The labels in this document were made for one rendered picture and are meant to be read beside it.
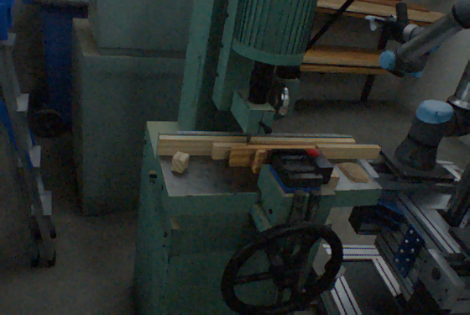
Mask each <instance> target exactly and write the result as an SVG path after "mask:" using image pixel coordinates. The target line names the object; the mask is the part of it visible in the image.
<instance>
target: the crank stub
mask: <svg viewBox="0 0 470 315"><path fill-rule="evenodd" d="M265 249H266V252H267V254H266V255H267V258H268V260H269V263H270V265H271V267H272V269H276V270H280V269H281V268H282V267H283V264H284V263H283V261H282V257H281V256H280V255H279V253H278V252H277V250H276V249H275V248H274V246H273V245H272V244H268V245H266V246H265Z"/></svg>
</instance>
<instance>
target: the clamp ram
mask: <svg viewBox="0 0 470 315"><path fill-rule="evenodd" d="M305 152H306V151H305V150H304V149H272V152H271V156H270V159H269V164H272V163H273V160H274V156H278V155H280V156H304V155H305Z"/></svg>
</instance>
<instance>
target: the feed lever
mask: <svg viewBox="0 0 470 315"><path fill-rule="evenodd" d="M354 1H355V0H347V1H346V2H345V3H344V4H343V5H342V6H341V7H340V8H339V9H338V11H337V12H336V13H335V14H334V15H333V16H331V18H330V19H329V20H328V22H327V23H326V24H325V25H324V27H322V28H321V29H320V30H319V31H318V32H317V33H316V36H315V37H314V38H313V39H311V40H310V42H309V43H308V44H307V45H306V48H305V53H306V52H307V51H308V50H309V49H310V48H311V47H312V46H313V45H314V44H315V43H316V42H317V40H318V39H319V38H320V37H321V36H322V35H323V34H324V33H325V32H326V31H327V30H328V29H329V28H330V27H331V26H332V25H333V24H334V23H335V22H336V20H337V19H338V18H340V16H341V15H342V14H343V13H344V12H345V11H346V9H347V8H349V6H350V5H351V4H352V3H353V2H354ZM275 73H276V74H277V76H278V78H279V79H289V80H295V79H296V78H297V77H298V75H299V74H300V65H297V66H278V65H277V66H276V70H275Z"/></svg>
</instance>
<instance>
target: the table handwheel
mask: <svg viewBox="0 0 470 315"><path fill-rule="evenodd" d="M251 225H252V227H253V230H254V232H255V233H256V235H255V236H253V237H252V238H251V239H250V240H249V241H248V242H246V243H245V244H244V245H243V246H241V247H240V248H239V249H238V250H237V251H236V252H235V253H234V254H233V256H232V258H231V259H230V260H229V261H228V263H227V266H226V268H225V270H224V271H223V273H222V279H221V293H222V298H223V300H224V302H225V303H226V304H227V305H228V306H229V307H230V308H231V309H232V310H233V311H234V312H236V313H238V314H240V315H286V314H288V313H290V312H293V311H296V310H298V309H300V308H302V307H303V306H305V305H307V304H309V303H311V302H312V301H314V300H315V299H316V298H317V297H318V296H320V295H321V294H322V293H323V292H324V291H325V290H326V289H327V288H328V287H329V286H330V285H331V284H332V282H333V281H334V279H335V278H336V276H337V273H338V271H339V270H340V268H341V265H342V259H343V248H342V243H341V242H342V241H341V239H340V238H339V236H338V235H337V234H336V233H335V232H334V231H333V230H332V229H331V228H330V227H328V226H326V225H325V224H321V223H317V222H312V221H293V222H288V223H282V224H279V225H276V226H273V227H272V228H269V229H267V230H265V231H262V232H259V229H258V227H257V225H256V223H255V222H254V220H253V219H252V221H251ZM297 234H311V237H310V238H309V239H308V240H307V241H306V242H305V243H304V244H303V246H302V247H301V248H300V249H299V251H298V252H297V253H296V254H295V255H294V256H293V257H292V258H290V257H288V256H283V252H282V250H281V248H280V246H279V245H278V244H277V242H276V240H278V239H282V238H284V237H288V236H291V235H297ZM319 238H323V239H324V240H325V241H326V242H327V243H328V245H329V247H330V249H331V258H330V261H329V264H328V266H327V268H326V270H325V272H324V273H323V274H322V275H321V278H320V279H319V280H318V281H317V282H316V283H315V284H314V285H312V286H311V287H310V288H308V289H307V290H306V291H305V292H304V293H302V294H300V292H299V291H298V289H297V287H296V286H295V284H296V282H297V281H298V280H299V278H300V272H299V271H298V270H297V268H296V265H297V264H298V262H299V261H300V260H301V258H302V257H303V256H304V255H305V254H306V253H307V252H308V251H309V250H310V249H311V247H312V246H313V245H314V243H315V242H316V241H317V240H318V239H319ZM268 244H272V245H273V246H274V248H275V249H276V250H277V252H278V253H279V255H280V256H281V257H282V261H283V263H284V264H283V267H282V268H281V269H280V270H276V269H272V267H271V265H270V266H269V269H268V271H265V272H260V273H256V274H252V275H246V276H236V275H237V273H238V271H239V270H240V269H241V267H242V266H243V264H244V263H245V262H246V261H247V260H248V259H249V258H250V257H251V256H252V255H253V254H254V253H256V252H257V251H258V250H259V249H261V248H264V251H265V253H266V254H267V252H266V249H265V246H266V245H268ZM266 280H273V281H274V284H275V286H276V287H277V288H278V289H289V288H290V289H291V293H292V295H293V296H294V297H293V298H291V299H290V300H288V301H286V302H281V303H279V304H275V305H271V306H254V305H249V304H247V303H246V302H242V301H240V300H239V299H238V298H237V296H236V295H235V292H234V290H233V285H237V284H242V283H247V282H250V281H266Z"/></svg>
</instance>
